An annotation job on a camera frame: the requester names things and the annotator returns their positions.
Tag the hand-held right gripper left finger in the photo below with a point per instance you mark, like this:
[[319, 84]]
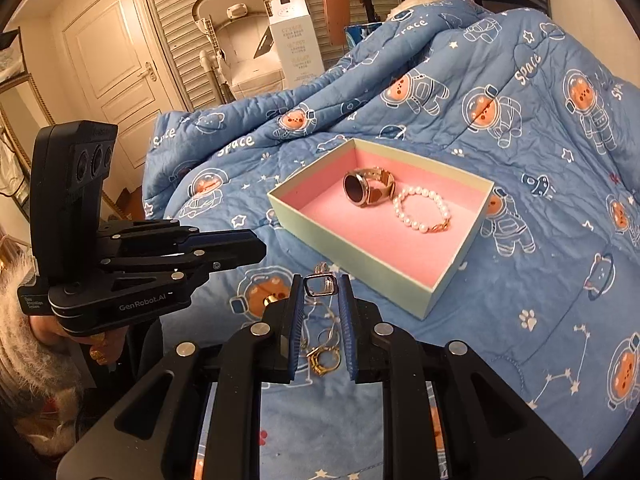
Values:
[[296, 317]]

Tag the white fluffy cushion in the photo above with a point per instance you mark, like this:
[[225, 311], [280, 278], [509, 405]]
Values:
[[415, 1]]

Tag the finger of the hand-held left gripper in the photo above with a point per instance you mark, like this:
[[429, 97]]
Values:
[[225, 247], [197, 276]]

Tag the rose gold wrist watch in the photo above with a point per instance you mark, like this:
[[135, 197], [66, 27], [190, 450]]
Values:
[[357, 187]]

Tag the tall white carton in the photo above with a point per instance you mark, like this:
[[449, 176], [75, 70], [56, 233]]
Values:
[[297, 45]]

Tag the pale green box pink lining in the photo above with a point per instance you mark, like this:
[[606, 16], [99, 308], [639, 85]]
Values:
[[380, 240]]

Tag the louvered closet door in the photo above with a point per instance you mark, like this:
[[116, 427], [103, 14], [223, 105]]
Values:
[[170, 20]]

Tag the person's left forearm fluffy sleeve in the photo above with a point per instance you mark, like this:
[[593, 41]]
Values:
[[30, 360]]

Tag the pink board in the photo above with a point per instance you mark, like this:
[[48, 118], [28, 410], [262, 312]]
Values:
[[333, 0]]

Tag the blue packet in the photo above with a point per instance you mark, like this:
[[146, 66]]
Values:
[[360, 35]]

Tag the white baby high chair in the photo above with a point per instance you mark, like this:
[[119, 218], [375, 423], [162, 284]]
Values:
[[240, 50]]

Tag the person's left hand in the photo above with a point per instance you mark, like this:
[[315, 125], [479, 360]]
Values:
[[100, 347]]

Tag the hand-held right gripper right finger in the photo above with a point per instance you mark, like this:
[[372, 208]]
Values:
[[347, 332]]

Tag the blue printed blanket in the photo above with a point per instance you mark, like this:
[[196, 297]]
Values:
[[500, 310]]

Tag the cream panel door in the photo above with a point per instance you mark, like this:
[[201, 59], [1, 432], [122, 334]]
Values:
[[110, 75]]

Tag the gold frame rack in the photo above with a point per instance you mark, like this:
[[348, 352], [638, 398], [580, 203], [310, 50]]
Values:
[[20, 110]]

